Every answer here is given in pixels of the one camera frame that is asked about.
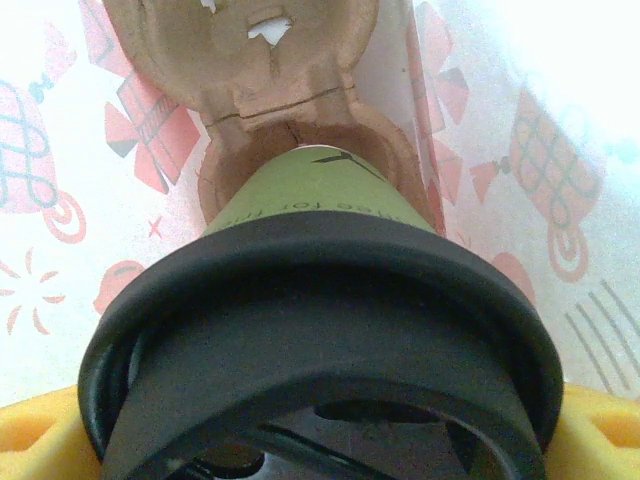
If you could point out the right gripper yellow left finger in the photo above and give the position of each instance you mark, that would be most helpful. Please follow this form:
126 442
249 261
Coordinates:
35 445

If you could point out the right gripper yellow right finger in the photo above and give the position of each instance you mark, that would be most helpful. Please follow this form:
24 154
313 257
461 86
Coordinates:
600 440

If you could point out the white paper bag red print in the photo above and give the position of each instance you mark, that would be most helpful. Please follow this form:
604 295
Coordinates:
60 150

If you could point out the green coffee cup black lid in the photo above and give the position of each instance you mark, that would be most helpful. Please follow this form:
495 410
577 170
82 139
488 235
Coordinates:
320 310

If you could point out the brown cardboard cup carrier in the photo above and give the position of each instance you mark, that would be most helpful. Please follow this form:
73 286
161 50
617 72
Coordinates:
200 60

